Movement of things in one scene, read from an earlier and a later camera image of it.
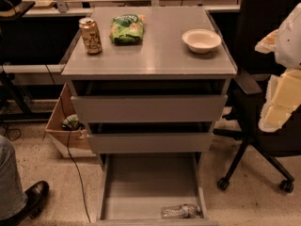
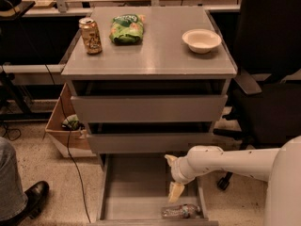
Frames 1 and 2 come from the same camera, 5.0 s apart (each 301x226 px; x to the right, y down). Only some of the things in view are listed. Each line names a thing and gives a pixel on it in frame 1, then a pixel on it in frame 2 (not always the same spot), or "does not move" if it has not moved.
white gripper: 291,44 -> 180,169
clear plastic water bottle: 182,211 does not move
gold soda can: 90,36 does not move
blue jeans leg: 13,199 does not move
